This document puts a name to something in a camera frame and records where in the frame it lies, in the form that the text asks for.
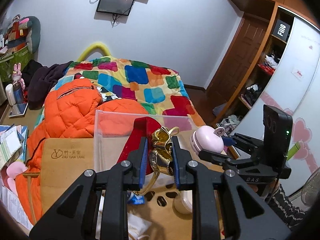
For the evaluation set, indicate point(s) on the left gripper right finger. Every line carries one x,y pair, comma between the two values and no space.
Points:
223,196

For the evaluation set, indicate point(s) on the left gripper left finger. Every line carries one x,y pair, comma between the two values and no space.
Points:
74,215

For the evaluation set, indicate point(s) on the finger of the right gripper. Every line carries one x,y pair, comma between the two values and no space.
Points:
229,140

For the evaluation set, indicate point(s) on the pink round compact case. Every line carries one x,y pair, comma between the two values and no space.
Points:
207,138

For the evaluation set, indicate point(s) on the blue foil packet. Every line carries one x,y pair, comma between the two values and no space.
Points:
135,199

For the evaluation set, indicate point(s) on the white drawstring pouch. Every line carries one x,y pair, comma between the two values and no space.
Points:
137,226

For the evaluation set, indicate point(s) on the red velvet pouch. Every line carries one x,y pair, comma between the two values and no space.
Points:
142,127

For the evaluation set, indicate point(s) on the round cotton pad container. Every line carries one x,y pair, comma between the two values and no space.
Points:
183,203

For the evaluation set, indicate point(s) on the electric fan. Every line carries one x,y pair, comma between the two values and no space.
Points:
310,191

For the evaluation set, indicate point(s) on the white sliding wardrobe door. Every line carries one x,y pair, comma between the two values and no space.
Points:
294,88

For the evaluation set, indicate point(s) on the wooden door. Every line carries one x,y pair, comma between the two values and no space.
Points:
237,61

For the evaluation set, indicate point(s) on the colourful patchwork quilt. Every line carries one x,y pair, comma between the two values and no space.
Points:
159,90

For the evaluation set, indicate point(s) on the bamboo lap table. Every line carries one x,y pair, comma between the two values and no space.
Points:
63,160

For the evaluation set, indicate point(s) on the clear plastic storage bin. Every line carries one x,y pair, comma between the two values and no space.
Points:
117,134

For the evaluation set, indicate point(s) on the stack of papers and booklets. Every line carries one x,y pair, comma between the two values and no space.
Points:
13,144

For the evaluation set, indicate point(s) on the orange puffer jacket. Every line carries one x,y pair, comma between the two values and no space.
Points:
69,112

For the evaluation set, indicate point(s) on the tablet on desk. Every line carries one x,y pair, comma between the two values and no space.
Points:
18,110

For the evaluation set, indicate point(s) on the black FiiO box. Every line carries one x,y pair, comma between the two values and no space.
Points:
281,30

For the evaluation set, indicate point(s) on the blue thermos bottle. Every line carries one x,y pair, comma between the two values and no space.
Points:
18,93

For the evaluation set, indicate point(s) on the dark purple clothing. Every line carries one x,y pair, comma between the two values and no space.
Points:
39,80

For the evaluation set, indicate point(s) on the white cylinder bottle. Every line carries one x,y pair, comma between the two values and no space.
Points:
10,94

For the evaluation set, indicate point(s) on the wooden wardrobe shelves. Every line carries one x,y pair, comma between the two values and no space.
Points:
270,11

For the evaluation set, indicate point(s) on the pink bunny figure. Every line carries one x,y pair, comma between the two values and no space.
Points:
17,76

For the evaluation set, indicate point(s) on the green storage box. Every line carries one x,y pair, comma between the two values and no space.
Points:
22,56

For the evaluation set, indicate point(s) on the wall mounted monitor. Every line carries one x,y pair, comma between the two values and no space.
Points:
116,7

